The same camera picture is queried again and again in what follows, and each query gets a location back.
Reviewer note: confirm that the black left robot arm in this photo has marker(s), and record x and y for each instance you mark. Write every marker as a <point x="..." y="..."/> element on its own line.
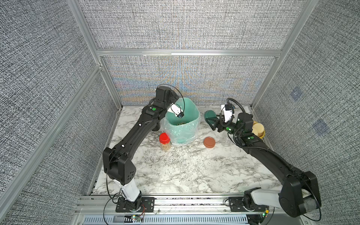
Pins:
<point x="117" y="161"/>

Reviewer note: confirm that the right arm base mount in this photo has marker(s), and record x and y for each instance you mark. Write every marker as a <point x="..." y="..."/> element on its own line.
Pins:
<point x="238" y="204"/>

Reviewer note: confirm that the green trash bin with liner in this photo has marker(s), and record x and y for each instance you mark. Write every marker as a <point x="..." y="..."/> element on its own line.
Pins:
<point x="182" y="131"/>

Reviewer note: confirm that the yellow bamboo steamer basket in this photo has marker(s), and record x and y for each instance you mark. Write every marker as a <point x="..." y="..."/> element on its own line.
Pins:
<point x="258" y="129"/>

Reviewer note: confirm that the green jar lid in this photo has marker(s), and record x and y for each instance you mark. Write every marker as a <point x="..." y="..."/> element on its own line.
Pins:
<point x="210" y="116"/>

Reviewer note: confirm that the orange jar lid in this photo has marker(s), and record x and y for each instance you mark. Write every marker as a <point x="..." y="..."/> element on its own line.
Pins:
<point x="209" y="142"/>

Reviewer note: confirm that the orange lid peanut jar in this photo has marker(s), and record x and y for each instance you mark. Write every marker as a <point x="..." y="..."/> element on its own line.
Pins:
<point x="226" y="140"/>

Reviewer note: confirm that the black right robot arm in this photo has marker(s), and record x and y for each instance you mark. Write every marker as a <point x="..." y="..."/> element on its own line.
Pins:
<point x="300" y="191"/>

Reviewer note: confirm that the red lid peanut jar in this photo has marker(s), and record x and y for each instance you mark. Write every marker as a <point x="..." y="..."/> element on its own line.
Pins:
<point x="165" y="142"/>

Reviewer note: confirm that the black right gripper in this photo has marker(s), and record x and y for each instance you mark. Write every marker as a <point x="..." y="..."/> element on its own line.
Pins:
<point x="218" y="125"/>

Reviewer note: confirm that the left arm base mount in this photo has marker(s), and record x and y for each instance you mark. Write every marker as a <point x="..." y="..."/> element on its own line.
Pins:
<point x="141" y="204"/>

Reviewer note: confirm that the black mug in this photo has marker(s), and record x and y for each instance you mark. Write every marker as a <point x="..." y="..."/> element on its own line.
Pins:
<point x="156" y="128"/>

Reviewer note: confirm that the aluminium front rail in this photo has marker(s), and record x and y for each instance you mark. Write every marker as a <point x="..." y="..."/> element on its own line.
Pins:
<point x="181" y="209"/>

